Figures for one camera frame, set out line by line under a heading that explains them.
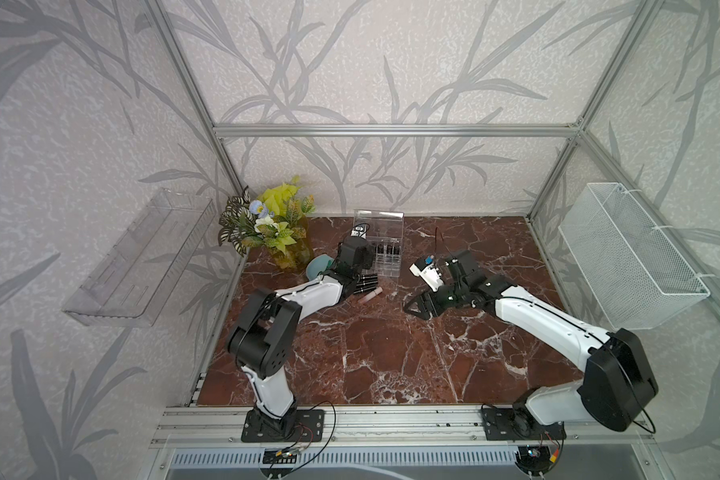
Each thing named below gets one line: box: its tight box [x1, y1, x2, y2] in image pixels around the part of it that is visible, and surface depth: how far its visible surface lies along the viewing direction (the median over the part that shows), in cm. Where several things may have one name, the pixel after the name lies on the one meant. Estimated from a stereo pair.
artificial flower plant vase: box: [218, 176, 316, 271], surface depth 90 cm
